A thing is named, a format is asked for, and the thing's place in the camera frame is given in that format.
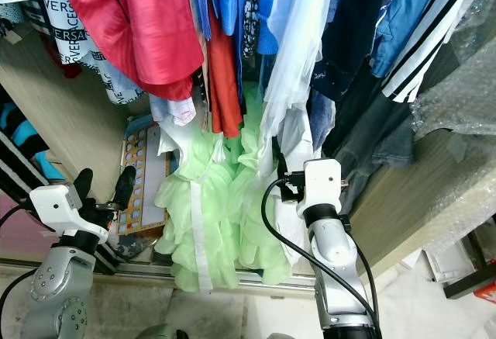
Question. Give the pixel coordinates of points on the silver robot left leg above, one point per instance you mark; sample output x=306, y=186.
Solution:
x=165, y=333

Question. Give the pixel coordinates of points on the light wooden wardrobe panel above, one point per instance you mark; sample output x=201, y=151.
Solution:
x=70, y=122
x=418, y=191

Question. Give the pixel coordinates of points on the black floral print garment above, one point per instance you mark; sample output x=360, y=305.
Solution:
x=252, y=13

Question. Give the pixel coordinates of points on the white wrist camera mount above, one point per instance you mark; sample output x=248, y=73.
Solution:
x=322, y=180
x=62, y=203

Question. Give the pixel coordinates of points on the metal wardrobe floor rail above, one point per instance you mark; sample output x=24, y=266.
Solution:
x=132, y=271

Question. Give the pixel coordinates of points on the teal black striped garment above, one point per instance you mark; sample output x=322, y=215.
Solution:
x=31, y=133

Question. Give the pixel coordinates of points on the silver robot right leg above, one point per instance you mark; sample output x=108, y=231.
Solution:
x=281, y=337

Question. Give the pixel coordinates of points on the dark grey jeans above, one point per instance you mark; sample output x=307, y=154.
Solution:
x=372, y=129

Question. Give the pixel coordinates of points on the colourful dotted board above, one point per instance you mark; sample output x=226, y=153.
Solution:
x=136, y=168

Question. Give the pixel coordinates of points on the white blue dotted garment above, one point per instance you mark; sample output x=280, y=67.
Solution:
x=8, y=12

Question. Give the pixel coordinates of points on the black white striped garment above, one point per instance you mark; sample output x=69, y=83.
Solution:
x=415, y=71

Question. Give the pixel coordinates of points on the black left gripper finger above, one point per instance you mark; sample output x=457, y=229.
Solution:
x=84, y=181
x=125, y=186

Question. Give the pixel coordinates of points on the white black Versace print garment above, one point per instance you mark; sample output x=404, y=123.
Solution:
x=74, y=36

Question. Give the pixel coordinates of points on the orange red garment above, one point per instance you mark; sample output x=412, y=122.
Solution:
x=223, y=83

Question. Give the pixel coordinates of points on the silver robot leg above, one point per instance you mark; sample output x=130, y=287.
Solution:
x=165, y=333
x=281, y=337

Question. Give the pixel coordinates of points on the clear bubble wrap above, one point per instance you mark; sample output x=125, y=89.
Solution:
x=457, y=91

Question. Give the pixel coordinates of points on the navy blue garment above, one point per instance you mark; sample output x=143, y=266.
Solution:
x=356, y=21

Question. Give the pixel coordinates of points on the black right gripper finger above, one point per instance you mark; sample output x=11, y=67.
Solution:
x=280, y=167

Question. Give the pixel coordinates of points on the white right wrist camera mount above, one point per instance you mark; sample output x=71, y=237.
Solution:
x=322, y=180

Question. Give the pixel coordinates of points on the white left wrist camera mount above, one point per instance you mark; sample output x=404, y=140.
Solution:
x=62, y=203

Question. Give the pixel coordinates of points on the small white pink garment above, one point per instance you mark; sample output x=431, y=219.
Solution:
x=178, y=112

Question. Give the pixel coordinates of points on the light green ruffled dress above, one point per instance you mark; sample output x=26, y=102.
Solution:
x=194, y=199

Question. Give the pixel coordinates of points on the white sheer garment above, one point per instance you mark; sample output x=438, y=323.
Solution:
x=302, y=29

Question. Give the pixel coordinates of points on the red satin garment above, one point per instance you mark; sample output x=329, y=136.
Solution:
x=147, y=29

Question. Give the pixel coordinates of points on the black white striped sliding door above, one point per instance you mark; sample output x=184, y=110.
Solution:
x=15, y=164

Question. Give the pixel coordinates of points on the blue denim shirt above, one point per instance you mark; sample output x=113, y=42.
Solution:
x=411, y=13

